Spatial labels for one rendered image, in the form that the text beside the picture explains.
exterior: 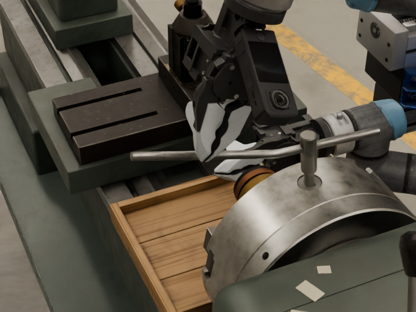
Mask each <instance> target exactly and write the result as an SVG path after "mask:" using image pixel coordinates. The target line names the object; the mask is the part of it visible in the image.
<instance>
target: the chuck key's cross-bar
mask: <svg viewBox="0 0 416 312"><path fill-rule="evenodd" d="M380 134H381V130H380V128H379V127H375V128H369V129H364V130H361V131H355V132H351V133H347V134H342V135H339V136H334V137H328V138H325V139H320V140H317V141H316V150H317V149H322V148H325V147H330V146H334V145H339V144H344V143H347V142H352V141H357V140H361V139H366V138H369V137H375V136H379V135H380ZM300 153H303V149H302V147H301V145H300V144H298V145H293V146H290V147H284V148H281V149H274V150H223V151H221V152H220V153H219V154H217V155H216V156H215V157H214V158H213V159H211V160H231V159H267V158H281V157H286V156H290V155H295V154H300ZM130 159H131V161H159V160H199V159H198V157H197V154H196V152H195V151H154V152H131V154H130Z"/></svg>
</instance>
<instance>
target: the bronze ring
mask: <svg viewBox="0 0 416 312"><path fill-rule="evenodd" d="M273 174H274V172H273V171H272V170H271V169H270V168H269V167H266V166H256V167H252V168H250V169H248V170H246V171H245V172H244V173H242V174H241V175H240V177H239V178H238V179H237V181H236V183H235V185H234V188H233V192H234V195H235V197H236V199H237V201H238V200H239V199H240V198H241V197H242V196H244V195H245V194H246V193H247V192H248V191H249V190H250V189H252V188H253V187H255V186H256V185H257V184H258V183H260V182H261V181H263V180H264V179H266V178H268V177H269V176H271V175H273Z"/></svg>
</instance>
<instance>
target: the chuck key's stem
mask: <svg viewBox="0 0 416 312"><path fill-rule="evenodd" d="M300 145H301V147H302V149H303V153H300V161H301V171H302V172H303V173H304V181H303V182H304V184H305V186H306V188H307V187H310V186H315V183H314V173H315V172H316V171H317V150H316V133H315V132H313V131H310V130H307V131H303V132H302V133H301V134H300Z"/></svg>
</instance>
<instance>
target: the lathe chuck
mask: <svg viewBox="0 0 416 312"><path fill-rule="evenodd" d="M356 164H357V162H356V161H355V160H353V159H350V158H344V157H323V158H317V171H316V172H315V173H314V175H315V176H316V177H318V178H319V179H320V180H321V182H322V185H321V187H320V188H318V189H316V190H313V191H305V190H302V189H300V188H299V187H298V185H297V183H298V180H299V179H300V178H301V177H303V176H304V173H303V172H302V171H301V162H300V163H297V164H294V165H292V166H289V167H287V168H284V169H283V170H281V171H278V172H277V173H274V174H273V175H271V176H269V177H268V178H266V179H264V180H263V181H261V182H260V183H258V184H257V185H256V186H255V187H253V188H252V189H250V190H249V191H248V192H247V193H246V194H245V195H244V196H242V197H241V198H240V199H239V200H238V201H237V202H236V203H235V204H234V205H233V206H232V208H231V209H230V210H229V211H228V212H227V213H226V214H225V216H224V217H223V219H222V220H221V221H220V223H219V224H218V225H217V228H216V229H215V231H214V232H213V234H212V236H211V238H210V240H209V243H208V245H207V250H208V252H213V254H214V257H213V260H214V261H215V262H214V265H213V268H212V273H211V277H209V271H208V270H207V268H206V266H204V267H203V268H202V281H203V284H204V288H205V290H206V292H207V294H208V296H209V298H210V300H211V301H212V303H213V301H214V299H215V296H216V294H218V292H219V291H220V290H221V289H222V288H224V287H226V286H227V285H230V284H233V283H235V282H237V280H238V278H239V276H240V274H241V272H242V271H243V269H244V268H245V266H246V265H247V263H248V262H249V260H250V259H251V258H252V257H253V255H254V254H255V253H256V252H257V250H258V249H259V248H260V247H261V246H262V245H263V244H264V243H265V242H266V241H267V240H268V239H269V238H270V237H271V236H273V235H274V234H275V233H276V232H278V231H279V230H280V229H281V228H282V227H284V226H285V225H286V224H288V223H289V222H291V221H292V220H294V219H295V218H297V217H299V216H300V215H302V214H304V213H305V212H308V211H309V210H311V209H313V208H315V207H317V206H320V205H322V204H325V203H327V202H330V201H333V200H336V199H340V198H342V197H347V196H353V195H359V194H378V195H382V196H387V197H391V198H393V199H395V200H397V201H399V202H401V201H400V199H399V198H398V197H397V196H396V195H395V194H394V193H393V192H392V191H391V190H390V189H389V188H388V187H387V186H386V184H385V183H384V182H383V181H382V180H381V179H380V178H379V176H378V175H377V174H376V173H375V172H374V171H373V170H372V169H371V168H366V171H367V172H365V171H363V169H361V168H359V167H357V165H356ZM401 203H402V202H401ZM402 204H403V203H402Z"/></svg>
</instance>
